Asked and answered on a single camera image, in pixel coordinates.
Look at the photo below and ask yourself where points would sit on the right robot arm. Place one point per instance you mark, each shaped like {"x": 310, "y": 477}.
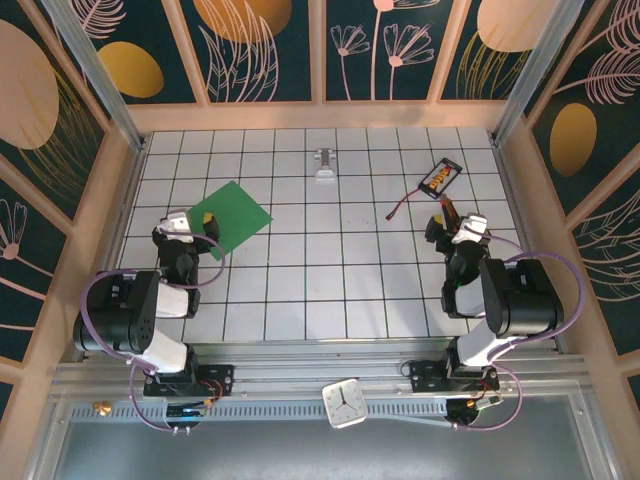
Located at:
{"x": 525, "y": 300}

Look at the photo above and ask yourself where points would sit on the black battery pack yellow print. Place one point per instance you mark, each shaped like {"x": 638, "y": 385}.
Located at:
{"x": 440, "y": 177}

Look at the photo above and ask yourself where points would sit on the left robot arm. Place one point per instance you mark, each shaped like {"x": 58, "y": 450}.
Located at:
{"x": 120, "y": 310}

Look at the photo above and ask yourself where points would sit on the white square clock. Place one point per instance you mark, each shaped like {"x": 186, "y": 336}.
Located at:
{"x": 344, "y": 404}

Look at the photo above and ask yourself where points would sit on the small metal bracket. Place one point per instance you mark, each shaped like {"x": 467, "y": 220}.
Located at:
{"x": 325, "y": 172}

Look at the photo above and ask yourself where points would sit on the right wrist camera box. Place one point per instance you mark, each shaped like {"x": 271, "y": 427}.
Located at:
{"x": 470, "y": 227}

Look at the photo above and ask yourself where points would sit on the aluminium frame post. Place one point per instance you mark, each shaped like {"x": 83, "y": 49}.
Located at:
{"x": 102, "y": 75}
{"x": 537, "y": 75}

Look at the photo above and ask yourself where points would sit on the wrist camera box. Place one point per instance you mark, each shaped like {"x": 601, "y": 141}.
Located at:
{"x": 470, "y": 227}
{"x": 176, "y": 224}

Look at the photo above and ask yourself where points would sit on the aluminium table side rail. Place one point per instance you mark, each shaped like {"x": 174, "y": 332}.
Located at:
{"x": 515, "y": 200}
{"x": 128, "y": 200}

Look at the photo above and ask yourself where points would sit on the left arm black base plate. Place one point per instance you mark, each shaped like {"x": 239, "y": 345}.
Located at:
{"x": 222, "y": 375}

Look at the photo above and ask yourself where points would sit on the brass knob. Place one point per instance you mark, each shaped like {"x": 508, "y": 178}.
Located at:
{"x": 103, "y": 407}

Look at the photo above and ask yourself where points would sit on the green paper sheet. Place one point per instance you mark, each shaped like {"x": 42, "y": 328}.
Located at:
{"x": 235, "y": 215}

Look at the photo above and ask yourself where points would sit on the long aluminium base rail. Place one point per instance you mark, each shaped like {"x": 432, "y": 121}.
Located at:
{"x": 300, "y": 372}

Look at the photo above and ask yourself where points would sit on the grey metal shelf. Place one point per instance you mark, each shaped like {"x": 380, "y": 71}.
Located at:
{"x": 300, "y": 450}

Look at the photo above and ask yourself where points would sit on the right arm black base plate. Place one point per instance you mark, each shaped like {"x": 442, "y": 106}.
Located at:
{"x": 422, "y": 372}

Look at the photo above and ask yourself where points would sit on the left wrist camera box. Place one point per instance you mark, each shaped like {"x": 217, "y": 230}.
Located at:
{"x": 176, "y": 224}

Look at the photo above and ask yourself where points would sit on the orange black screwdriver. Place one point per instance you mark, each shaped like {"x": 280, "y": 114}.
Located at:
{"x": 449, "y": 210}

